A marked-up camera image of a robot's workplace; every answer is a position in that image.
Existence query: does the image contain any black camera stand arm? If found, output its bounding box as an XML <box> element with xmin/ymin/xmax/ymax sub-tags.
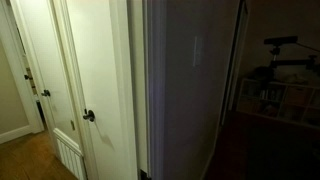
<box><xmin>269</xmin><ymin>44</ymin><xmax>320</xmax><ymax>72</ymax></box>

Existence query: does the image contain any black camera on stand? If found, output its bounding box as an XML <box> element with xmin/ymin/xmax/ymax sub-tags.
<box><xmin>263</xmin><ymin>35</ymin><xmax>299</xmax><ymax>46</ymax></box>

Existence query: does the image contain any dark object on shelf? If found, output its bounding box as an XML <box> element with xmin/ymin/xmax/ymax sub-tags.
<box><xmin>252</xmin><ymin>65</ymin><xmax>276</xmax><ymax>82</ymax></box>

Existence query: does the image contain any white cube shelf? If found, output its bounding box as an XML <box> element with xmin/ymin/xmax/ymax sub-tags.
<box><xmin>235</xmin><ymin>78</ymin><xmax>320</xmax><ymax>131</ymax></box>

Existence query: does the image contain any white door frame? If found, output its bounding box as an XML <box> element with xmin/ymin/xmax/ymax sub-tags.
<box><xmin>0</xmin><ymin>0</ymin><xmax>45</xmax><ymax>134</ymax></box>

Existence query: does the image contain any plain white door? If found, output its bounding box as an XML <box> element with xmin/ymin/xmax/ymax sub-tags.
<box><xmin>64</xmin><ymin>0</ymin><xmax>135</xmax><ymax>180</ymax></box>

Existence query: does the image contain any large dark door handle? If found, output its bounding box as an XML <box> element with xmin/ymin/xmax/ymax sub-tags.
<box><xmin>82</xmin><ymin>108</ymin><xmax>96</xmax><ymax>123</ymax></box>

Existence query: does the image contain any white baseboard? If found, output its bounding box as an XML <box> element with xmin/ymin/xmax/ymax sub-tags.
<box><xmin>0</xmin><ymin>124</ymin><xmax>34</xmax><ymax>145</ymax></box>

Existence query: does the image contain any row of books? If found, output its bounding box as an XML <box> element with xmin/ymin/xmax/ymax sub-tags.
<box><xmin>259</xmin><ymin>87</ymin><xmax>285</xmax><ymax>103</ymax></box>

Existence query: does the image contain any white door with louvre vent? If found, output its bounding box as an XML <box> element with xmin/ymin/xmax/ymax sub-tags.
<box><xmin>10</xmin><ymin>0</ymin><xmax>88</xmax><ymax>180</ymax></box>

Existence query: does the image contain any white light switch plate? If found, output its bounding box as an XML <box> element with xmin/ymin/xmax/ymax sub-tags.
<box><xmin>192</xmin><ymin>35</ymin><xmax>204</xmax><ymax>68</ymax></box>

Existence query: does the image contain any dark room door frame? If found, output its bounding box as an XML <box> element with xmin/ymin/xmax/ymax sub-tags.
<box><xmin>219</xmin><ymin>0</ymin><xmax>250</xmax><ymax>127</ymax></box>

